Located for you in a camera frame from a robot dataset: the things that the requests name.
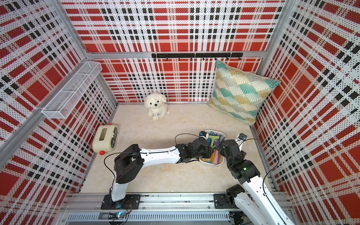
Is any blue rake yellow handle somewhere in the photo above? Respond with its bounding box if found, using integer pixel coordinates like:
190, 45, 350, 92
201, 158, 213, 164

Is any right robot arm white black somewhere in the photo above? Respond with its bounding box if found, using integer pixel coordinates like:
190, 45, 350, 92
217, 138, 294, 225

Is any purple rake pink handle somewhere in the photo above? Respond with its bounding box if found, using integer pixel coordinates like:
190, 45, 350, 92
213, 139, 220, 165

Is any white plastic storage box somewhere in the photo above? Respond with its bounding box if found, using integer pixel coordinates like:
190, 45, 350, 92
200, 129, 226, 167

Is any cream retro toaster toy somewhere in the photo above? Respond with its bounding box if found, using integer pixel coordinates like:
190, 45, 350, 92
92, 124, 118, 155

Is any light green rake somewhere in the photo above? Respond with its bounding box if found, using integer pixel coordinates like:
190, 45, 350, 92
207, 136, 220, 147

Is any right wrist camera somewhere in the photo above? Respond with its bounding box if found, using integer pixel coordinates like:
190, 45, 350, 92
235, 133, 247, 151

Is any teal yellow patterned pillow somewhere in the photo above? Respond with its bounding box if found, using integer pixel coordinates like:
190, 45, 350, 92
208, 61, 281, 126

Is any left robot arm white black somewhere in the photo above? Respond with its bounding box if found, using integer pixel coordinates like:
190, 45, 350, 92
110, 137, 214, 202

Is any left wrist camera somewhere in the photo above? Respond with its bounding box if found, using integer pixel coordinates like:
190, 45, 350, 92
199, 131, 209, 139

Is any black wall hook rail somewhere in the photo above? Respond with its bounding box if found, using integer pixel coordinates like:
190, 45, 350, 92
151, 52, 244, 60

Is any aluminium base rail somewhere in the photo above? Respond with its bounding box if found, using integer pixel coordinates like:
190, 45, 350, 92
56, 193, 242, 225

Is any white plush dog toy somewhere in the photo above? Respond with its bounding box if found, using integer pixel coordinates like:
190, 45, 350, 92
144, 93, 169, 121

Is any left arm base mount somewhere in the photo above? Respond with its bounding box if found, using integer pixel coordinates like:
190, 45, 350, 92
101, 194, 141, 211

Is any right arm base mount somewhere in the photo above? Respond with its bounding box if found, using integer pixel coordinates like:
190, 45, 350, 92
213, 184, 245, 209

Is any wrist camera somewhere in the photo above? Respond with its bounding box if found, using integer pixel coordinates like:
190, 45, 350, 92
199, 131, 209, 139
235, 133, 247, 151

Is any white wire mesh shelf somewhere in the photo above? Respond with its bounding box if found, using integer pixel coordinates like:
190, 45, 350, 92
41, 61, 102, 119

